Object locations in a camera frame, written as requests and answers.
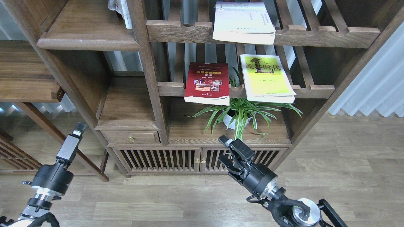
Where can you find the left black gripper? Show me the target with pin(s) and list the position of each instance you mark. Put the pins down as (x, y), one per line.
(56, 177)

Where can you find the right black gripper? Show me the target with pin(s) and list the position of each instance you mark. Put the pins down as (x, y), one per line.
(256, 178)

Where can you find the yellow-green book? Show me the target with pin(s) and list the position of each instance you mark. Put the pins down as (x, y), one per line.
(265, 79)

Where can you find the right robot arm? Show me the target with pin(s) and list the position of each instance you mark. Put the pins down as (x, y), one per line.
(297, 213)

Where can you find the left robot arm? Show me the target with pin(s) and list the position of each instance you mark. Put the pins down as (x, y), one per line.
(37, 210)

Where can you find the white book top shelf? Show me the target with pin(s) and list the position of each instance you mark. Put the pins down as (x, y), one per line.
(243, 22)

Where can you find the green spider plant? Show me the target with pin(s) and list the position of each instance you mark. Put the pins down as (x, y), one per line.
(240, 110)

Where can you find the brass drawer knob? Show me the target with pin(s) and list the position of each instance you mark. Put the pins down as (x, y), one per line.
(131, 139)

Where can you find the red book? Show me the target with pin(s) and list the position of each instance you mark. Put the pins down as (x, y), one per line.
(208, 84)

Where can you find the dark wooden bookshelf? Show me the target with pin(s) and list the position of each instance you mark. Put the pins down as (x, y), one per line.
(131, 82)

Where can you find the plastic-wrapped white book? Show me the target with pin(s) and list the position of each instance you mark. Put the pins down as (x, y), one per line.
(121, 7)

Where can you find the white curtain right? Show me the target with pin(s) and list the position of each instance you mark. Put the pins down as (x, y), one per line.
(380, 85)

